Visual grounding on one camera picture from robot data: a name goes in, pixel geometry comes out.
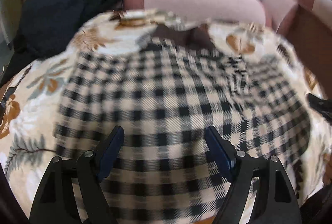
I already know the black beige checkered shirt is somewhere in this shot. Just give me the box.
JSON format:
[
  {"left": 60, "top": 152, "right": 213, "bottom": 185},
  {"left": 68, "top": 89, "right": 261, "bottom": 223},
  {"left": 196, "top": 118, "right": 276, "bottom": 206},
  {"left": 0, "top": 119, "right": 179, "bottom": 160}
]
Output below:
[{"left": 54, "top": 23, "right": 311, "bottom": 223}]

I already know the black clothing pile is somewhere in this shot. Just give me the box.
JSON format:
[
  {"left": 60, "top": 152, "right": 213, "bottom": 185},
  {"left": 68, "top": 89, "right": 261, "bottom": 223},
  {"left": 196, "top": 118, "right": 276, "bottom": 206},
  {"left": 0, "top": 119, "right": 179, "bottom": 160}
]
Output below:
[{"left": 1, "top": 0, "right": 123, "bottom": 85}]

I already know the beige leaf pattern blanket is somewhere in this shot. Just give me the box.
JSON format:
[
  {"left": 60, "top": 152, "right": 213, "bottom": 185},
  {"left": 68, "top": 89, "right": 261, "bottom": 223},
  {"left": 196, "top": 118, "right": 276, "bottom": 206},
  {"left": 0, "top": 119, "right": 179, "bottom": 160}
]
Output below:
[{"left": 1, "top": 10, "right": 331, "bottom": 217}]

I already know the brown wooden headboard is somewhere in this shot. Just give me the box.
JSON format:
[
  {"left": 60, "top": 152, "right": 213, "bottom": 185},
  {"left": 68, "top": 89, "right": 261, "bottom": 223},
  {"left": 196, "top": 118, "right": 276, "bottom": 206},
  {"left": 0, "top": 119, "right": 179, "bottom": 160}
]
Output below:
[{"left": 283, "top": 0, "right": 331, "bottom": 99}]

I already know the small pink pillow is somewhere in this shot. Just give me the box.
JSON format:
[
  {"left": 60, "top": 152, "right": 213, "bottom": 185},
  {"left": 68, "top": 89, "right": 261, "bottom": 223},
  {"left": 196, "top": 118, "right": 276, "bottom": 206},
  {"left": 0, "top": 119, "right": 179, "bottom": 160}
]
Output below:
[{"left": 261, "top": 0, "right": 299, "bottom": 36}]

